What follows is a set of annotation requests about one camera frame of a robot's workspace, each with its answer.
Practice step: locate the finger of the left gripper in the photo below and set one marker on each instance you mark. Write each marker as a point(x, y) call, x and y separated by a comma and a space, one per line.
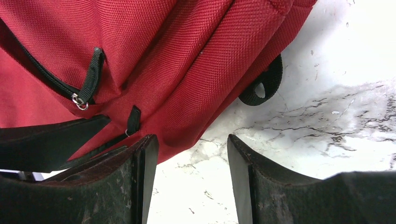
point(44, 148)

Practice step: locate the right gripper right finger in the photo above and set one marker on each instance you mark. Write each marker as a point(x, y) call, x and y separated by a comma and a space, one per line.
point(266, 192)

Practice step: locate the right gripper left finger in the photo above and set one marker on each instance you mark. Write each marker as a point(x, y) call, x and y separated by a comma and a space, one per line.
point(114, 188)

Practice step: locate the red student backpack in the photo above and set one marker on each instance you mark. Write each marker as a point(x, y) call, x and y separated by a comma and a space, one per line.
point(163, 67)

